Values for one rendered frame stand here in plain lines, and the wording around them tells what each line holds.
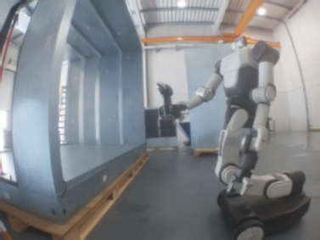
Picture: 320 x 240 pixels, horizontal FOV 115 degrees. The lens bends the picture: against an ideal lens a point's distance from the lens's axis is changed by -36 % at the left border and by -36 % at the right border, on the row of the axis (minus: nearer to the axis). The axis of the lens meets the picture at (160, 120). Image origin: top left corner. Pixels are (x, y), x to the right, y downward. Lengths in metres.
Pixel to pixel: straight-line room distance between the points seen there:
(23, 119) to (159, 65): 9.27
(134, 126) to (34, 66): 3.49
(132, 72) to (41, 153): 3.89
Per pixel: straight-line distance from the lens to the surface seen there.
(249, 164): 0.79
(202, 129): 4.28
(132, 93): 4.38
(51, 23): 1.27
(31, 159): 1.09
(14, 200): 1.45
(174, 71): 9.78
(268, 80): 0.89
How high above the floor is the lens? 0.73
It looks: 3 degrees up
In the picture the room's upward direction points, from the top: 3 degrees counter-clockwise
